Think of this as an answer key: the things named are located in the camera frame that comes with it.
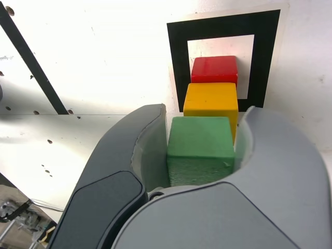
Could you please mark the black tape square outline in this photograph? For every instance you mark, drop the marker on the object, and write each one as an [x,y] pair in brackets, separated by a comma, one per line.
[179,52]

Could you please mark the green cube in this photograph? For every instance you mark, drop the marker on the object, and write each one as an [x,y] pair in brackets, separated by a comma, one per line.
[199,140]

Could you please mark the red cube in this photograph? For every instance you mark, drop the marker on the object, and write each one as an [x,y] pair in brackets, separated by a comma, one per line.
[215,68]

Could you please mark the black tape strip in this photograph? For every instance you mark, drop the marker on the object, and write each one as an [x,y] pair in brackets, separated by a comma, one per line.
[33,64]

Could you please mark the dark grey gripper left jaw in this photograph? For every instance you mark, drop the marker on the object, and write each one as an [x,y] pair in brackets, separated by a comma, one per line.
[103,186]

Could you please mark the yellow cube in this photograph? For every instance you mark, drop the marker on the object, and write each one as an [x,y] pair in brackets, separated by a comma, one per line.
[211,99]

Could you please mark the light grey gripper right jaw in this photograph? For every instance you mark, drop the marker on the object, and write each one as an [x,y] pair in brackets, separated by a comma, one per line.
[233,220]

